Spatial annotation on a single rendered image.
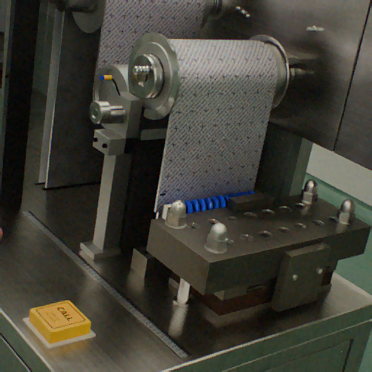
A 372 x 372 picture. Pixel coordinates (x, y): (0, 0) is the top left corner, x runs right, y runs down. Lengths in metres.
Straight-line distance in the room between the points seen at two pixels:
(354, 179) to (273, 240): 3.16
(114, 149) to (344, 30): 0.47
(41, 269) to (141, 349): 0.27
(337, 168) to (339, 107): 3.08
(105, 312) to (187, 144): 0.32
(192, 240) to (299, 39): 0.49
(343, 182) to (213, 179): 3.13
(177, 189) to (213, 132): 0.12
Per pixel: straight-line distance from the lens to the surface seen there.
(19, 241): 1.44
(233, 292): 1.26
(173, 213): 1.25
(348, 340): 1.48
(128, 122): 1.31
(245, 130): 1.40
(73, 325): 1.16
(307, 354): 1.39
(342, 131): 1.43
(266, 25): 1.56
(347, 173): 4.46
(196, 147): 1.33
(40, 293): 1.28
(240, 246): 1.24
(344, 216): 1.42
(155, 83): 1.26
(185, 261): 1.22
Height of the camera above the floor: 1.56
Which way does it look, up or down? 22 degrees down
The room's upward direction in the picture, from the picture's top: 10 degrees clockwise
